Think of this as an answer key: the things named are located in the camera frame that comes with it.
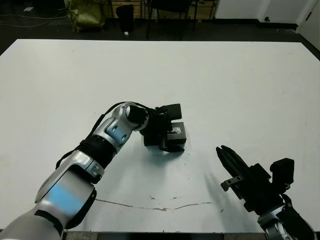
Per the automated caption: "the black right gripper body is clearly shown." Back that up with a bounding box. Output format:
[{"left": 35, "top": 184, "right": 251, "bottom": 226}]
[{"left": 220, "top": 162, "right": 286, "bottom": 216}]

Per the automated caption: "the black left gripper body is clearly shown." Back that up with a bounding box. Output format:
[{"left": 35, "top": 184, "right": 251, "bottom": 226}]
[{"left": 140, "top": 108, "right": 173, "bottom": 151}]

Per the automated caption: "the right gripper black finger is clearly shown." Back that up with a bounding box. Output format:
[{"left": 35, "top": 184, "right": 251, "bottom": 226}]
[
  {"left": 220, "top": 145, "right": 254, "bottom": 176},
  {"left": 215, "top": 147, "right": 245, "bottom": 179}
]

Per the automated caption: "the black box lid with print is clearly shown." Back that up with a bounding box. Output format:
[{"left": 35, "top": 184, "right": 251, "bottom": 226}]
[{"left": 143, "top": 121, "right": 188, "bottom": 147}]

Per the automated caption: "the yellow-green plastic bag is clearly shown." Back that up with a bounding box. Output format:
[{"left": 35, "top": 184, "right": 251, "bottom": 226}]
[{"left": 66, "top": 0, "right": 106, "bottom": 33}]

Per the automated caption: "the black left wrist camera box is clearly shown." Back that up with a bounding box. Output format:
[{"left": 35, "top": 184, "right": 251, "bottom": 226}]
[{"left": 154, "top": 102, "right": 183, "bottom": 120}]

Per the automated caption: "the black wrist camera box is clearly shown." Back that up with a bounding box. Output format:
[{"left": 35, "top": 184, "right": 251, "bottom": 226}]
[
  {"left": 269, "top": 157, "right": 295, "bottom": 187},
  {"left": 154, "top": 102, "right": 183, "bottom": 120}
]

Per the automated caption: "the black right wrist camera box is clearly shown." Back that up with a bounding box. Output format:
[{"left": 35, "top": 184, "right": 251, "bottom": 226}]
[{"left": 269, "top": 157, "right": 295, "bottom": 187}]

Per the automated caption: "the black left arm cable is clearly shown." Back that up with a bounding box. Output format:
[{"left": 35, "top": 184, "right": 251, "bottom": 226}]
[{"left": 55, "top": 101, "right": 151, "bottom": 169}]

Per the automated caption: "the thin light floor cable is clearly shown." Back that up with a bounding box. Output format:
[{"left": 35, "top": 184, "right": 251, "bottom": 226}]
[{"left": 0, "top": 9, "right": 68, "bottom": 28}]

